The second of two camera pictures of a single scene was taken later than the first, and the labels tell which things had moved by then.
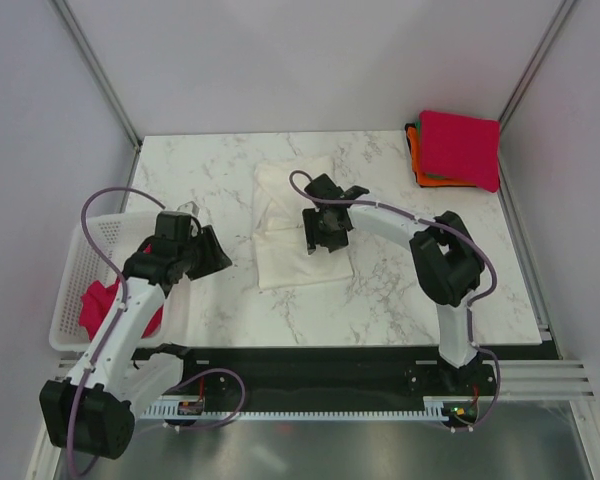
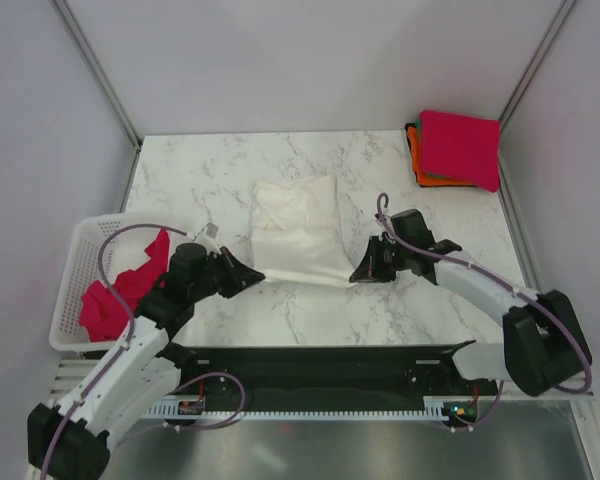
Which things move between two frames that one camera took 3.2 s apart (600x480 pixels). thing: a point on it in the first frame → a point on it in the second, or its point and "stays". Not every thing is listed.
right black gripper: (311, 216) → (370, 269)
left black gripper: (215, 258) → (239, 275)
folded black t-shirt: (406, 128) stays
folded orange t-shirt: (415, 151) stays
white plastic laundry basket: (117, 239) stays
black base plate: (251, 377) stays
